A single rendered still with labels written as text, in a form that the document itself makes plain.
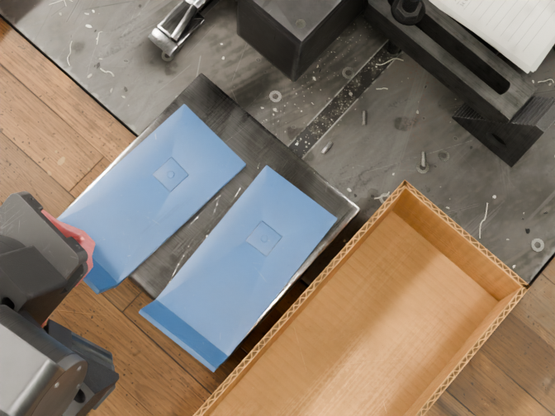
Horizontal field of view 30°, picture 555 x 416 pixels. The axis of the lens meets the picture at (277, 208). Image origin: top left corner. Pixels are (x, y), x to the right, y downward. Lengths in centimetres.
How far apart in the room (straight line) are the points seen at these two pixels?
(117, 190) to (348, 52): 23
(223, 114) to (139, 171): 8
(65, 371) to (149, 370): 23
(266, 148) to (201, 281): 12
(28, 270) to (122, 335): 17
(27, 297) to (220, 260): 20
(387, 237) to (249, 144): 13
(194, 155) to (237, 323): 14
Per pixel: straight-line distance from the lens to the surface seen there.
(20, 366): 57
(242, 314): 79
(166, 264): 80
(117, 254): 80
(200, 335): 78
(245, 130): 82
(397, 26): 81
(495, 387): 83
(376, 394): 81
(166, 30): 79
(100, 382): 65
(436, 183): 85
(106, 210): 81
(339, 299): 81
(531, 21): 86
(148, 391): 80
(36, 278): 66
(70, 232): 76
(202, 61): 87
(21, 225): 69
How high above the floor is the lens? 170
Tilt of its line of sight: 75 degrees down
